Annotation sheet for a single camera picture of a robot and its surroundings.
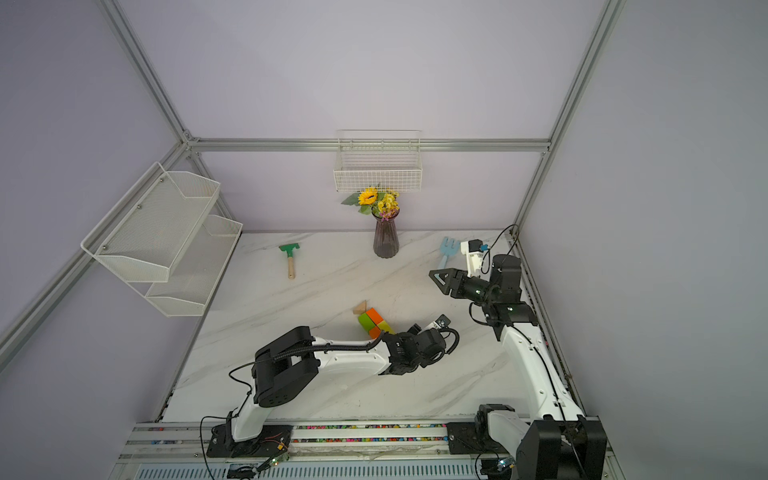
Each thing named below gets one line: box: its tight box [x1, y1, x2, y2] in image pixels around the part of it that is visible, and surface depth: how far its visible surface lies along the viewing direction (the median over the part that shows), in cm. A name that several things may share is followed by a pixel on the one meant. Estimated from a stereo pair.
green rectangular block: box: [358, 313, 375, 332], surface depth 96 cm
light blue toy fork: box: [434, 236, 461, 279], surface depth 117 cm
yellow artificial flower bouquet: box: [341, 187, 401, 222], surface depth 97 cm
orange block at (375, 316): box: [366, 308, 384, 325], surface depth 96 cm
